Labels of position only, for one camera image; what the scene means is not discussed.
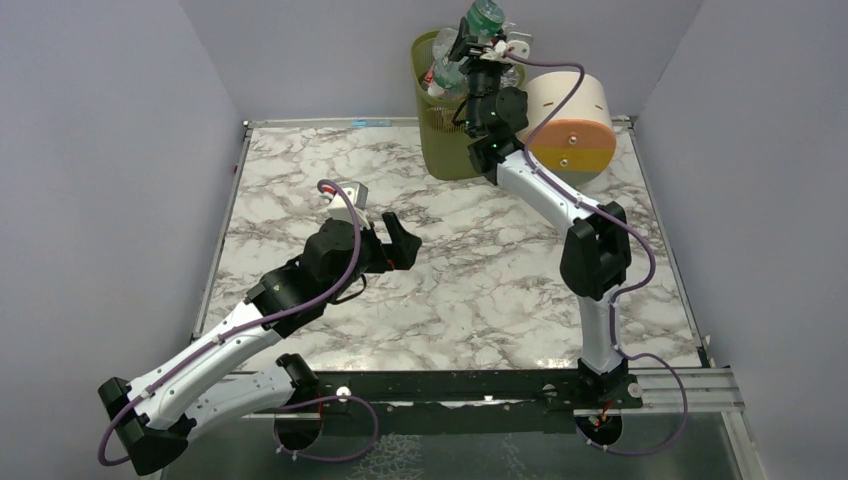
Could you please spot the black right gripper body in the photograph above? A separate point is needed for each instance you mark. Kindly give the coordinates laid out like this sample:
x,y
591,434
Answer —
x,y
475,51

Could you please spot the round drawer box gold knobs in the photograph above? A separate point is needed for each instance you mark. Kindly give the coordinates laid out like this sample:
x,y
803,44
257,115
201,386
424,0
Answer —
x,y
578,143

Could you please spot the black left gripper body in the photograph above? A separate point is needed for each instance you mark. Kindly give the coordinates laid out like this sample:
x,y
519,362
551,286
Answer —
x,y
385,241

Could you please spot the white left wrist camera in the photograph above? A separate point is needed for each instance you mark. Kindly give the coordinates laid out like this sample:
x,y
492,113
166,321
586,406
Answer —
x,y
347,200

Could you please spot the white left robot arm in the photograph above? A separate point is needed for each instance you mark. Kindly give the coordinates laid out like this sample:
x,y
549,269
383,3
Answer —
x,y
155,416

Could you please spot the green Cestbon label water bottle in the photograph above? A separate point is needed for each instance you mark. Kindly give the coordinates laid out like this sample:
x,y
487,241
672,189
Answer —
x,y
447,82

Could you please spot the green ribbed plastic bin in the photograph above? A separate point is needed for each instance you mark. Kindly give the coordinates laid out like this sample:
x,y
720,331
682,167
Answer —
x,y
448,151

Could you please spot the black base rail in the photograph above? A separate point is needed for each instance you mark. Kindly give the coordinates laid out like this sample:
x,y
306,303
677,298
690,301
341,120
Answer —
x,y
451,402

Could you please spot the clear unlabelled bottle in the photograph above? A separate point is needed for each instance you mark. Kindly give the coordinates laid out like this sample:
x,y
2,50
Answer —
x,y
512,77

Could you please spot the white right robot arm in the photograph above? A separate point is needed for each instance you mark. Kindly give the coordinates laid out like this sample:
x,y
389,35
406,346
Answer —
x,y
596,251

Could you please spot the blue label bottle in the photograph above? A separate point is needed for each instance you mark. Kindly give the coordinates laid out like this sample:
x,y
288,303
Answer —
x,y
443,42

